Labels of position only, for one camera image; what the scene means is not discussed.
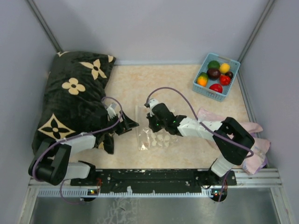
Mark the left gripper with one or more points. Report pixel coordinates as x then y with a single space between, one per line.
126 125

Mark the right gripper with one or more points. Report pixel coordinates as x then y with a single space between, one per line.
151 125

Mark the clear dotted zip bag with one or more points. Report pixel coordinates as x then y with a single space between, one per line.
146 138

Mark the green orange toy mango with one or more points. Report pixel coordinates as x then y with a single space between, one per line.
202 80

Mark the red toy apple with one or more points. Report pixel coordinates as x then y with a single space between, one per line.
217 88

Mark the yellow toy lemon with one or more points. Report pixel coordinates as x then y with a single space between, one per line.
224 68

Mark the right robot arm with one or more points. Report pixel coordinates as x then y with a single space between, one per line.
232 140

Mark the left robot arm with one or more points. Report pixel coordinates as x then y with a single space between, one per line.
51 161

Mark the black floral pillow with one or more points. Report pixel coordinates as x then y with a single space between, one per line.
73 93

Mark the dark brown toy fruit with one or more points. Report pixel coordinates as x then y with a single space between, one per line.
213 74

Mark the red toy pepper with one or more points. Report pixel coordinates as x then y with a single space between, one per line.
225 80

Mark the green toy fruit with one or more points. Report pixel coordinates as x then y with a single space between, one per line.
213 65

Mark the small dark toy fruit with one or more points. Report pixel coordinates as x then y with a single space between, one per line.
229 74

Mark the blue plastic basket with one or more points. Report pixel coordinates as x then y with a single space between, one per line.
234 67

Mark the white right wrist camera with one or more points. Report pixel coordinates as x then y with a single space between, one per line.
150 105

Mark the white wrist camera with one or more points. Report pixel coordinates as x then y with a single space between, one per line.
150 105
111 111

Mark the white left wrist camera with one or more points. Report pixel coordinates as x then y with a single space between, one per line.
111 111

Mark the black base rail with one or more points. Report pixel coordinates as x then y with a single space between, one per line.
150 180

